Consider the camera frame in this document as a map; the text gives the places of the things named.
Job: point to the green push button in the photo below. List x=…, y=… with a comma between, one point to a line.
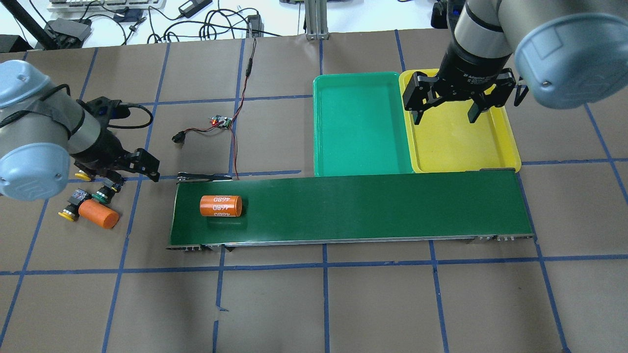
x=106, y=193

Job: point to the green conveyor belt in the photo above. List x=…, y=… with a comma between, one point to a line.
x=353, y=209

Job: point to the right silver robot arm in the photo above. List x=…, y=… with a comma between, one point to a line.
x=564, y=52

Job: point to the orange cylinder labelled 4680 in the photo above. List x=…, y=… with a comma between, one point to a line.
x=220, y=206

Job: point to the small controller circuit board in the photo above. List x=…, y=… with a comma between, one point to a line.
x=221, y=122

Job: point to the black power adapter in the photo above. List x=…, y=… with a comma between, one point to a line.
x=255, y=26

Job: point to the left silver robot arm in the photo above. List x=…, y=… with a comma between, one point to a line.
x=44, y=130

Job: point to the black power connector plug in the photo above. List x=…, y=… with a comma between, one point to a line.
x=179, y=138

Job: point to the green tray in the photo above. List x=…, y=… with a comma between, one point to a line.
x=359, y=126

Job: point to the aluminium frame post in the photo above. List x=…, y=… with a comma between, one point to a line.
x=316, y=20

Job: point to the plain orange cylinder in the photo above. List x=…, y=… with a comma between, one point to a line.
x=99, y=214

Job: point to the yellow tray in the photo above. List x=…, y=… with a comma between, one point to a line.
x=445, y=141

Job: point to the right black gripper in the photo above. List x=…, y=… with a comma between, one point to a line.
x=466, y=70

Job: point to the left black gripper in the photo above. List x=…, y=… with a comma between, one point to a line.
x=100, y=147

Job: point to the yellow push button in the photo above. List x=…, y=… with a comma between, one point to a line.
x=71, y=210
x=83, y=176

